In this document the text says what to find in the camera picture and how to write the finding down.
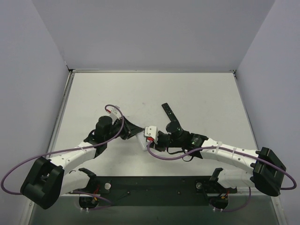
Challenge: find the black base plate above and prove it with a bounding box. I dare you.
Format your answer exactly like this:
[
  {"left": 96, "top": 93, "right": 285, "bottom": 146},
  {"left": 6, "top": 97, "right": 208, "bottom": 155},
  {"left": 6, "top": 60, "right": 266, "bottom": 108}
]
[{"left": 79, "top": 176, "right": 229, "bottom": 209}]

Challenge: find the black remote control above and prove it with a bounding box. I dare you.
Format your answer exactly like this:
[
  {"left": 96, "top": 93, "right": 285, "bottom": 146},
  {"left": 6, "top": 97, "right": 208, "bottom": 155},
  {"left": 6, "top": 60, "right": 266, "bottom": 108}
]
[{"left": 161, "top": 103, "right": 179, "bottom": 123}]

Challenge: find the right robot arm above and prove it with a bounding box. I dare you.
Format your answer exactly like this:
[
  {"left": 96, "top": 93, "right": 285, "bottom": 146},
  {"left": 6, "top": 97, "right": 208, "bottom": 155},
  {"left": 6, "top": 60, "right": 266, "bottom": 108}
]
[{"left": 150, "top": 122, "right": 286, "bottom": 196}]

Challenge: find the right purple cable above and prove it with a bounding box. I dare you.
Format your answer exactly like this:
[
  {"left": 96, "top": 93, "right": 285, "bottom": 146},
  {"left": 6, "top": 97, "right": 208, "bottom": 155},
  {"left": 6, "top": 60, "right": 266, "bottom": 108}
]
[{"left": 146, "top": 142, "right": 297, "bottom": 213}]

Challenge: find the aluminium frame rail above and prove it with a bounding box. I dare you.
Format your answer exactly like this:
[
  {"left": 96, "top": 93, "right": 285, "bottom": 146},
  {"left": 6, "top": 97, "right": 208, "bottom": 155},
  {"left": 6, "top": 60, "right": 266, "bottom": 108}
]
[{"left": 28, "top": 174, "right": 281, "bottom": 197}]

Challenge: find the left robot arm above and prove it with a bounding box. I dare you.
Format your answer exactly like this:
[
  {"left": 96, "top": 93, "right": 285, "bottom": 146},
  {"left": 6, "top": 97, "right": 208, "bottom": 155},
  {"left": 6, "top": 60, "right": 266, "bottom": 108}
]
[{"left": 20, "top": 114, "right": 147, "bottom": 209}]

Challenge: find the white remote control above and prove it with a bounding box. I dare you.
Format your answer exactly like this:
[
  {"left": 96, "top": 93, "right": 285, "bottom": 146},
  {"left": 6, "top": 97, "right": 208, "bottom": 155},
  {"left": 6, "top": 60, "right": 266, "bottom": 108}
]
[{"left": 136, "top": 133, "right": 150, "bottom": 151}]

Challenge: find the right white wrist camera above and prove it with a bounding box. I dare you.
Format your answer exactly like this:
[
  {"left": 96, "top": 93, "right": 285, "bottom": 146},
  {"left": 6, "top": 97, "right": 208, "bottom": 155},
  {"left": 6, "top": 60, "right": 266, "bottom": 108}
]
[{"left": 144, "top": 126, "right": 158, "bottom": 143}]

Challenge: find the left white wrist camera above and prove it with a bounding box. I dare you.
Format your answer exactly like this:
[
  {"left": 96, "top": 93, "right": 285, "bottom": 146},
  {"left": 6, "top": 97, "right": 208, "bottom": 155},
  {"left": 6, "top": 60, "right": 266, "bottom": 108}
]
[{"left": 105, "top": 106, "right": 121, "bottom": 121}]

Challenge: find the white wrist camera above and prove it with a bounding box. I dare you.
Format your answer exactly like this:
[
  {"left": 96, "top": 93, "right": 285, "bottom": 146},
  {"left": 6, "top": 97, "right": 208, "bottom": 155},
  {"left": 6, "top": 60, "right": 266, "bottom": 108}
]
[
  {"left": 144, "top": 126, "right": 158, "bottom": 143},
  {"left": 105, "top": 106, "right": 121, "bottom": 121}
]

